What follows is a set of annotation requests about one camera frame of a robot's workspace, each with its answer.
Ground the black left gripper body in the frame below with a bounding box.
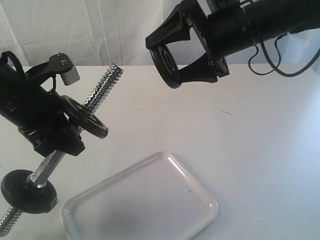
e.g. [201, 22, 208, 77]
[4, 86, 72, 149]

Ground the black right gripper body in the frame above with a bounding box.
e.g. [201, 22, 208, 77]
[185, 0, 230, 78]

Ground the chrome threaded dumbbell bar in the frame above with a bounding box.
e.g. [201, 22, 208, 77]
[0, 63, 124, 237]

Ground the white rectangular tray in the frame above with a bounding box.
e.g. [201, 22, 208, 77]
[60, 152, 219, 240]

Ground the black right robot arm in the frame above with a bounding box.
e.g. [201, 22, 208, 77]
[145, 0, 320, 89]

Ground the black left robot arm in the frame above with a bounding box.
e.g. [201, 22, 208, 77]
[0, 51, 85, 157]

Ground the black weight plate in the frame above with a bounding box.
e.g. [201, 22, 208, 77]
[0, 169, 58, 214]
[149, 45, 182, 89]
[61, 95, 109, 139]

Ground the white backdrop curtain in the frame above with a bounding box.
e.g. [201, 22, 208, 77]
[0, 0, 320, 66]

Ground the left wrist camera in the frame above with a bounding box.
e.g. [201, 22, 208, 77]
[48, 52, 80, 86]

